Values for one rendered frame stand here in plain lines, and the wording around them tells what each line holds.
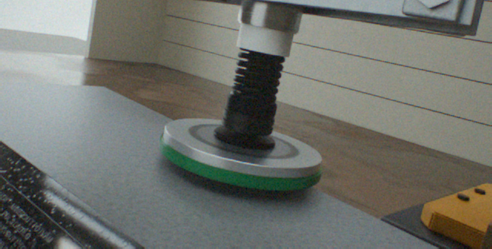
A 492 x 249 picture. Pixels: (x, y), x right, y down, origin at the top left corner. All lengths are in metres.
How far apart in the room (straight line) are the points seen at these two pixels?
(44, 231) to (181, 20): 8.77
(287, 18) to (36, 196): 0.34
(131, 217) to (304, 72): 7.04
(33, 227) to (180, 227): 0.14
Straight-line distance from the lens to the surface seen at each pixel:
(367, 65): 6.99
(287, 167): 0.54
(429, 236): 1.01
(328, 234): 0.51
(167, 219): 0.46
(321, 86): 7.28
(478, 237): 1.02
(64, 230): 0.47
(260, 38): 0.57
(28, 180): 0.55
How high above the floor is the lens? 1.06
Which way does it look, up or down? 10 degrees down
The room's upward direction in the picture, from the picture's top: 12 degrees clockwise
